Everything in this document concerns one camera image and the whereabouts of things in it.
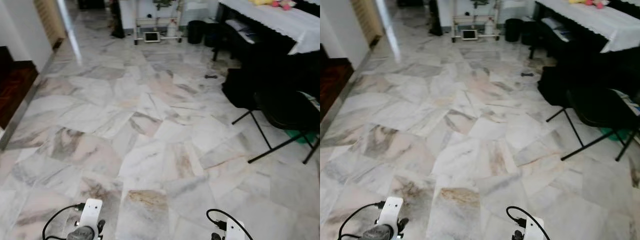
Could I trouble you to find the green object under chair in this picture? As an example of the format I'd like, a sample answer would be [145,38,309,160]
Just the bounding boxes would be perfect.
[285,129,318,146]
[600,127,632,142]

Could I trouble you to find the black folding chair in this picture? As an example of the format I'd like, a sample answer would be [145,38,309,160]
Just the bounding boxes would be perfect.
[546,87,640,162]
[231,89,321,165]

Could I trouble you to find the black bag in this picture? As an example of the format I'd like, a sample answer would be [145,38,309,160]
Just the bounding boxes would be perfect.
[221,68,263,110]
[537,66,576,107]

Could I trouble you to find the printed papers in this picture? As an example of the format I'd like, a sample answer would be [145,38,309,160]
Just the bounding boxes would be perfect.
[300,91,321,112]
[612,89,640,117]

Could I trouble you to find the black piano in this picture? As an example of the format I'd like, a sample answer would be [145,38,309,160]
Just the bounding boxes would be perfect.
[529,2,640,92]
[212,4,321,95]

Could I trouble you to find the light wooden door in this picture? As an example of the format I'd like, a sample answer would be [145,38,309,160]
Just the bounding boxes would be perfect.
[350,0,385,47]
[33,0,68,50]

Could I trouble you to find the white shelf rack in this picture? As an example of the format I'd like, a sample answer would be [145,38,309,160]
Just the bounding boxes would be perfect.
[132,0,184,46]
[450,0,502,43]

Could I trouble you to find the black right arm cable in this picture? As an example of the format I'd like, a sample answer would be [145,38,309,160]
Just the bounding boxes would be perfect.
[506,205,551,240]
[206,208,254,240]

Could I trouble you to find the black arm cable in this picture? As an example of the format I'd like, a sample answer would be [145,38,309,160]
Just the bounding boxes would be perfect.
[506,205,551,240]
[42,202,86,240]
[337,200,386,240]
[206,208,254,240]

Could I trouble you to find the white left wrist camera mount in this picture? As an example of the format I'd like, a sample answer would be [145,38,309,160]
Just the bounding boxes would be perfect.
[78,198,104,232]
[375,196,405,236]

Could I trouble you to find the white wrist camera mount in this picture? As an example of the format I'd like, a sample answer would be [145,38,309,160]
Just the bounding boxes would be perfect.
[78,198,104,232]
[522,216,546,240]
[225,219,246,240]
[375,196,405,236]

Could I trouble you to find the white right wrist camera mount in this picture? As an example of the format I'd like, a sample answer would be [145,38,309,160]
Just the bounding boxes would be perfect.
[225,219,246,240]
[522,216,546,240]

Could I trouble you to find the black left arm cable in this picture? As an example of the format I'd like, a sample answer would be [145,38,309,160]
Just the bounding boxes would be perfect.
[337,200,386,240]
[42,202,86,240]

